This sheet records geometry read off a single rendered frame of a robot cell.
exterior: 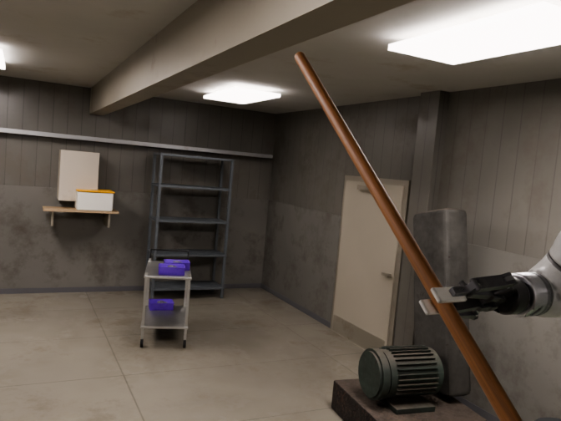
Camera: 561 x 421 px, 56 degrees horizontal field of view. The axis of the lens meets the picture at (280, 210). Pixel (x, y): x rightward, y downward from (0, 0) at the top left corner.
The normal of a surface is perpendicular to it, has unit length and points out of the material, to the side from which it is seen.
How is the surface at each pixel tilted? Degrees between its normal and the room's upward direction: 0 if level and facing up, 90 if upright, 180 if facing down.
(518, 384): 90
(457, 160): 90
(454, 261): 78
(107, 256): 90
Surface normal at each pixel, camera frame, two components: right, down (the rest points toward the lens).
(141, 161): 0.44, 0.11
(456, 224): 0.35, -0.10
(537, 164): -0.89, -0.04
